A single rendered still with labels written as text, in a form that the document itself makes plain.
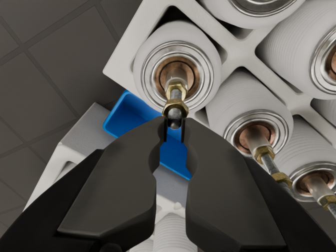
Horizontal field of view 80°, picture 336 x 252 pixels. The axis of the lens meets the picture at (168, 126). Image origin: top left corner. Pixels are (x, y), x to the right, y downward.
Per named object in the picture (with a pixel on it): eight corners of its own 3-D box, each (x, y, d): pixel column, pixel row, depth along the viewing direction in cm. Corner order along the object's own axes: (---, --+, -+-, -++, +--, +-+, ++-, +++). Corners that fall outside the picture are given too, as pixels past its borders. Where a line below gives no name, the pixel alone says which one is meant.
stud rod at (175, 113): (183, 85, 20) (185, 125, 13) (175, 91, 20) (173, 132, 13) (177, 77, 19) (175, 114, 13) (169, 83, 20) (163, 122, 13)
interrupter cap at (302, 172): (273, 176, 28) (275, 180, 27) (332, 149, 25) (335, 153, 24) (296, 205, 31) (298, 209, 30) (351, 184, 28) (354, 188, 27)
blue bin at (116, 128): (115, 103, 51) (99, 128, 41) (138, 68, 46) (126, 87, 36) (205, 161, 59) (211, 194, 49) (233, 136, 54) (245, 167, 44)
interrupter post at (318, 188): (300, 179, 28) (313, 199, 25) (318, 171, 27) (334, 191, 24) (307, 189, 29) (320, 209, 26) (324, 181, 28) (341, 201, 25)
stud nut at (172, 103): (192, 112, 15) (193, 118, 14) (174, 124, 16) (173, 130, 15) (176, 92, 14) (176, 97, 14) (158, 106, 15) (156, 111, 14)
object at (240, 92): (206, 57, 37) (225, 94, 22) (258, 64, 37) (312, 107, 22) (196, 104, 42) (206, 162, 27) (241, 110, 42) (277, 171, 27)
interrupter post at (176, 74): (162, 70, 21) (159, 80, 18) (185, 63, 21) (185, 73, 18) (169, 91, 22) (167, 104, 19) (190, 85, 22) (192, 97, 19)
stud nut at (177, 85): (190, 93, 18) (190, 97, 18) (175, 103, 19) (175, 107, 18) (177, 76, 18) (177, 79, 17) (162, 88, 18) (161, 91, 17)
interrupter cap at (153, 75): (130, 53, 20) (128, 54, 20) (204, 28, 19) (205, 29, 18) (154, 116, 24) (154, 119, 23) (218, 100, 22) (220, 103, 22)
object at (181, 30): (144, 28, 35) (116, 46, 20) (198, 9, 33) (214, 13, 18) (161, 79, 40) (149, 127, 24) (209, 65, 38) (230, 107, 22)
